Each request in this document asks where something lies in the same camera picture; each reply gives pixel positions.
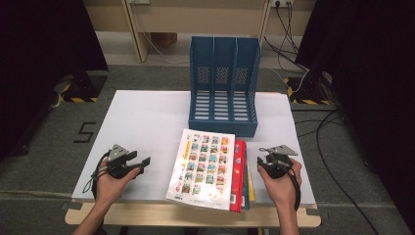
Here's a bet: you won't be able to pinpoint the white picture book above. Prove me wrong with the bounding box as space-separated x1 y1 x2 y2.
165 127 237 211

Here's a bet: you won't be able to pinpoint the red book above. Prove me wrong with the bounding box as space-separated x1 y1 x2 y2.
229 139 247 213

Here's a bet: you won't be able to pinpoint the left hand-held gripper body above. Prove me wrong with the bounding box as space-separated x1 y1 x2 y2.
106 144 132 180

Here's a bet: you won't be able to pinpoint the black socket cables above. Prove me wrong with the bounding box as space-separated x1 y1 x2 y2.
263 0 309 71

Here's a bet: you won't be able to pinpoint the person's left hand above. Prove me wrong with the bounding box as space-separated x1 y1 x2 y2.
94 156 141 204

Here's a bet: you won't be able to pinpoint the white cable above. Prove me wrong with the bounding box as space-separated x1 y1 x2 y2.
260 67 311 94
141 32 190 66

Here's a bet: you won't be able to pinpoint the black curtain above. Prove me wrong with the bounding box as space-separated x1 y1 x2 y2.
0 0 110 162
295 0 415 226

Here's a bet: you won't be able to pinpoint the yellow book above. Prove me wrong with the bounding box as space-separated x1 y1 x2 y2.
246 160 256 203

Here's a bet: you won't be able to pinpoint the person's right hand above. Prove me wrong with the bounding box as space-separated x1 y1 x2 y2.
256 159 302 207

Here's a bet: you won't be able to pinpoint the brown cardboard box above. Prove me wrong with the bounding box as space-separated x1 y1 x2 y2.
150 32 179 49

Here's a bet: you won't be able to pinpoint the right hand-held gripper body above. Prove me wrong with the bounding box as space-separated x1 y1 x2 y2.
260 145 299 180

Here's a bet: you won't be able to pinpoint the light wooden table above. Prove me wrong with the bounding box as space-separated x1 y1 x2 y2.
64 201 322 228

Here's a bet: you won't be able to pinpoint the beige wooden desk frame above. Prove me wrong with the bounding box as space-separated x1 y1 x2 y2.
82 0 316 64

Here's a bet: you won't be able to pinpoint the blue plastic file rack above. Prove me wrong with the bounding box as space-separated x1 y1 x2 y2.
188 35 262 138

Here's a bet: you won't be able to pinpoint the black floor cable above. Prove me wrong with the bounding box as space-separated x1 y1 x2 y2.
292 109 381 235

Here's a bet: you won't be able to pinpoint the black stand base striped tape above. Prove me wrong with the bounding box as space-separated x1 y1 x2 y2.
283 71 334 106
53 70 109 104

